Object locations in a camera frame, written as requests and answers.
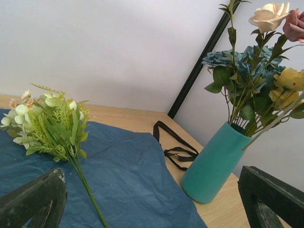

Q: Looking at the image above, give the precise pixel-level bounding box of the teal cylindrical vase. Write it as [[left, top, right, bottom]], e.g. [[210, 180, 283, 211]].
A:
[[181, 122, 252, 204]]

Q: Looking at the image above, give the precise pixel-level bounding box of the green white flower bunch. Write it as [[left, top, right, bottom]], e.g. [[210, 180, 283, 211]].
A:
[[0, 85, 108, 228]]

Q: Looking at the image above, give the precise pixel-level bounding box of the yellow rose bunch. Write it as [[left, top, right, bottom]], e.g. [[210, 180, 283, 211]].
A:
[[241, 68, 304, 151]]

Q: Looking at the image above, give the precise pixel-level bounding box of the black ribbon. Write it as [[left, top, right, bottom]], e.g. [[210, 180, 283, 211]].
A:
[[152, 121, 199, 171]]

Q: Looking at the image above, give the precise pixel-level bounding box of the pink rose flower stem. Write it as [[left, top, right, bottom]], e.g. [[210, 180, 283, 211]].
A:
[[218, 0, 304, 131]]

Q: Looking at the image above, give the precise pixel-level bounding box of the black frame post right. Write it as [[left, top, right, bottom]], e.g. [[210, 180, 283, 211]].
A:
[[167, 0, 240, 119]]

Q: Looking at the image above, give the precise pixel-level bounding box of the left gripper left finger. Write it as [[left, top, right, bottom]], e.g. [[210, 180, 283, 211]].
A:
[[0, 168, 67, 228]]

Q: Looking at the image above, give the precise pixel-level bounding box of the blue wrapping paper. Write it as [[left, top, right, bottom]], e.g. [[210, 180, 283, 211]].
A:
[[0, 122, 205, 228]]

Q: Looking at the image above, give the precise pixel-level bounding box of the blue rose bunch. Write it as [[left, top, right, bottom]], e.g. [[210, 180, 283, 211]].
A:
[[202, 46, 285, 135]]

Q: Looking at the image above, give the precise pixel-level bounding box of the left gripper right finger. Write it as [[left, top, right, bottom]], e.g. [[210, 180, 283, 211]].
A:
[[238, 166, 304, 228]]

